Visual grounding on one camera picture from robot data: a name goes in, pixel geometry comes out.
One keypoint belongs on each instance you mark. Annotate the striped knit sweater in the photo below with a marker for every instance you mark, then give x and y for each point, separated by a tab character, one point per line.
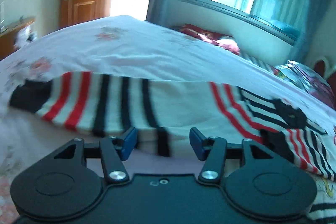
165	111

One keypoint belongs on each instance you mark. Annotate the striped mattress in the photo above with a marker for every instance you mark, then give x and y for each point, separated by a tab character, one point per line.
257	62

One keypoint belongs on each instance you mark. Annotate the red pillow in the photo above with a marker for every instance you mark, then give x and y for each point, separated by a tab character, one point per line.
217	39

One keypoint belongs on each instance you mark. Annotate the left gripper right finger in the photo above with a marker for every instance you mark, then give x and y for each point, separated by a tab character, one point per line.
214	151

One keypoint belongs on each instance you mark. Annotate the wooden side cabinet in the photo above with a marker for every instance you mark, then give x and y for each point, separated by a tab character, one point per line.
9	36

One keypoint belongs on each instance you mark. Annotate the red white headboard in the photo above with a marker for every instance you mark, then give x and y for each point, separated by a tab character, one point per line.
323	68

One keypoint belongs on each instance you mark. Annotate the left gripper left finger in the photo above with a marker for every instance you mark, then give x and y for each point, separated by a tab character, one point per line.
70	160

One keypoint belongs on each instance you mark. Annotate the floral white bed sheet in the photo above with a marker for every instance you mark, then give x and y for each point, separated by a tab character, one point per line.
161	189

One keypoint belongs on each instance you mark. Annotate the folded quilt pile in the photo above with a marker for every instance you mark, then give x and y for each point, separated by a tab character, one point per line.
306	79

